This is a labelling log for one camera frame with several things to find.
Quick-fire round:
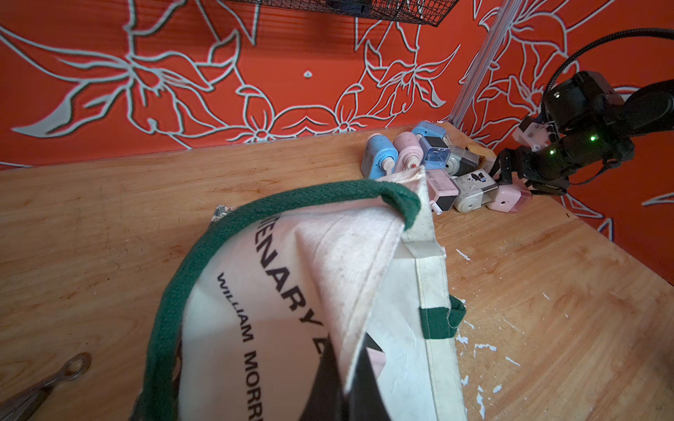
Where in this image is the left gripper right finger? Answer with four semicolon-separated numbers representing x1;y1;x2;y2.
347;334;391;421

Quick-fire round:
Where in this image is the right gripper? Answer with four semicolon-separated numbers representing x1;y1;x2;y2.
493;145;574;196

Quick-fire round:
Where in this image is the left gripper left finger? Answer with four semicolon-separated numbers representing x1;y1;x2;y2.
299;340;349;421

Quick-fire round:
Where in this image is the pale pink sharpener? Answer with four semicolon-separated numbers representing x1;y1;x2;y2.
486;180;533;213

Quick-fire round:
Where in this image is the yellow white pencil sharpener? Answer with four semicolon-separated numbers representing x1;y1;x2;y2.
466;142;497;168

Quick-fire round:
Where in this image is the white round pencil sharpener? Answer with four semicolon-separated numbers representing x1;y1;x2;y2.
445;146;480;176

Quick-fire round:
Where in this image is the light blue small sharpener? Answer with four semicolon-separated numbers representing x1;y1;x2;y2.
416;134;451;170

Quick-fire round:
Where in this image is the blue square pencil sharpener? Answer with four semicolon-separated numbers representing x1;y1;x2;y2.
412;120;451;146

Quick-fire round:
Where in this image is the white canvas tote bag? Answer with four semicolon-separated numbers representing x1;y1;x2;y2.
131;168;467;420

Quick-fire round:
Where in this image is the blue pencil sharpener pink cap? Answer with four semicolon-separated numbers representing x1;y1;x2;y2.
361;133;398;180

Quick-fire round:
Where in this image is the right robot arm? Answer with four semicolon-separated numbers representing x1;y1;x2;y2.
490;28;673;196

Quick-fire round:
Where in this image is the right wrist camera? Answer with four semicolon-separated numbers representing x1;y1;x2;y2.
513;116;553;152

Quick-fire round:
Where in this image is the black wire wall basket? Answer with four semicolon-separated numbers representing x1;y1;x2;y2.
244;0;458;27

